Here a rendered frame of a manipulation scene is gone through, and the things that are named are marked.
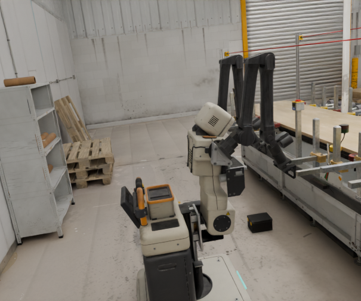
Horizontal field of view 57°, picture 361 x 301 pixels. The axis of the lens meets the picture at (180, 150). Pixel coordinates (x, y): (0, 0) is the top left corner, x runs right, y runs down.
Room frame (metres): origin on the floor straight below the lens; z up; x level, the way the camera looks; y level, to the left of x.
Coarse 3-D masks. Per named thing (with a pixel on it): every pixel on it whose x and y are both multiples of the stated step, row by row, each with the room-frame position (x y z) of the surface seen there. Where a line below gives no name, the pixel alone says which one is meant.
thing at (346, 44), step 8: (344, 0) 3.56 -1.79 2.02; (344, 8) 3.56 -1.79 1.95; (344, 16) 3.56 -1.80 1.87; (344, 24) 3.56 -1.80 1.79; (344, 32) 3.55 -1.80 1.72; (344, 48) 3.55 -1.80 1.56; (344, 56) 3.54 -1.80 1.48; (344, 64) 3.54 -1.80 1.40; (344, 72) 3.54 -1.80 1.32; (344, 80) 3.54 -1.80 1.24; (344, 88) 3.53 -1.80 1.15; (344, 96) 3.53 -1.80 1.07; (344, 104) 3.53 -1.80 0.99; (344, 112) 3.53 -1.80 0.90
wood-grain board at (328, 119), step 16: (256, 112) 4.10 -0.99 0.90; (288, 112) 3.87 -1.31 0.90; (304, 112) 3.76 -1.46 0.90; (320, 112) 3.66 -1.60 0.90; (336, 112) 3.56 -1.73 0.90; (288, 128) 3.15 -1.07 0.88; (304, 128) 3.00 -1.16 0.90; (320, 128) 2.93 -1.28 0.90; (352, 128) 2.80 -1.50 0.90; (352, 144) 2.36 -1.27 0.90
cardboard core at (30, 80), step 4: (28, 76) 3.66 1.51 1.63; (32, 76) 3.65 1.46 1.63; (4, 80) 3.61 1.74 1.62; (8, 80) 3.61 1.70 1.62; (12, 80) 3.61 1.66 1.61; (16, 80) 3.61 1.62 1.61; (20, 80) 3.62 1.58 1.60; (24, 80) 3.62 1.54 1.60; (28, 80) 3.63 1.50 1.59; (32, 80) 3.63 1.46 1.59; (4, 84) 3.59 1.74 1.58; (8, 84) 3.60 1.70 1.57; (12, 84) 3.61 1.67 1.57; (16, 84) 3.62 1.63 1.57; (20, 84) 3.63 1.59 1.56; (24, 84) 3.64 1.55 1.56
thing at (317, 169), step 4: (308, 168) 2.06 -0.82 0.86; (312, 168) 2.05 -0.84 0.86; (316, 168) 2.04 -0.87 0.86; (296, 172) 2.04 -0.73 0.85; (300, 172) 2.02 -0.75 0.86; (304, 172) 2.03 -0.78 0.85; (308, 172) 2.03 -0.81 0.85; (312, 172) 2.03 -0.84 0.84; (316, 172) 2.04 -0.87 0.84; (320, 172) 2.04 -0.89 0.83
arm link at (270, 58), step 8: (272, 56) 1.58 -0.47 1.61; (272, 64) 1.58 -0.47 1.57; (264, 72) 1.60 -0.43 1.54; (272, 72) 1.61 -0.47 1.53; (264, 80) 1.61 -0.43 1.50; (272, 80) 1.61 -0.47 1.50; (264, 88) 1.61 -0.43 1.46; (272, 88) 1.61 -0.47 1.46; (264, 96) 1.61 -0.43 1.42; (272, 96) 1.61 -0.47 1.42; (264, 104) 1.61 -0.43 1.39; (272, 104) 1.61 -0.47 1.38; (264, 112) 1.61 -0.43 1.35; (272, 112) 1.61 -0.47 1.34; (264, 120) 1.61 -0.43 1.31; (272, 120) 1.61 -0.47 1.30; (264, 128) 1.60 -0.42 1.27; (272, 128) 1.60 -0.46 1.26; (264, 136) 1.60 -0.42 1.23
